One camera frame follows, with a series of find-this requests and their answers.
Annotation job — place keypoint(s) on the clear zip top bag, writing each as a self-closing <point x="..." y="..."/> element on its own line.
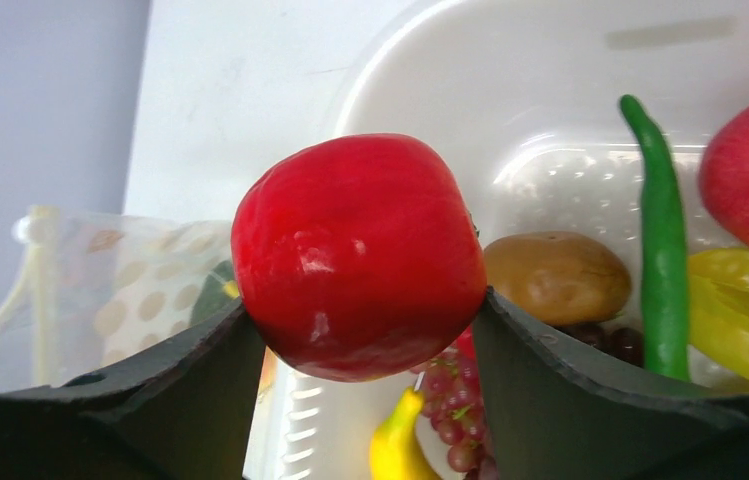
<point x="95" y="288"/>

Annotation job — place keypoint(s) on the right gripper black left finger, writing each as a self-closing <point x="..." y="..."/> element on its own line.
<point x="181" y="409"/>

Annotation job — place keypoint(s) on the brown kiwi fruit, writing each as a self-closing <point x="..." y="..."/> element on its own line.
<point x="560" y="278"/>

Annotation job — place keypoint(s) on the large yellow banana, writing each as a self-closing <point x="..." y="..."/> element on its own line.
<point x="394" y="450"/>

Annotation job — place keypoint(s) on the white plastic basket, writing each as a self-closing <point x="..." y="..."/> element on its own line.
<point x="520" y="98"/>

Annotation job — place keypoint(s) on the green chili pepper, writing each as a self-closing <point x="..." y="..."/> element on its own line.
<point x="664" y="288"/>

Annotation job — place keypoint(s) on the purple grape bunch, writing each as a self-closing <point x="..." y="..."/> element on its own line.
<point x="454" y="404"/>

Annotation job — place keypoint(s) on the red tomato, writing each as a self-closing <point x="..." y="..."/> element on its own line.
<point x="357" y="257"/>

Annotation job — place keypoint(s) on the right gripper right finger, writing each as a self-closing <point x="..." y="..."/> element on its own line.
<point x="560" y="409"/>

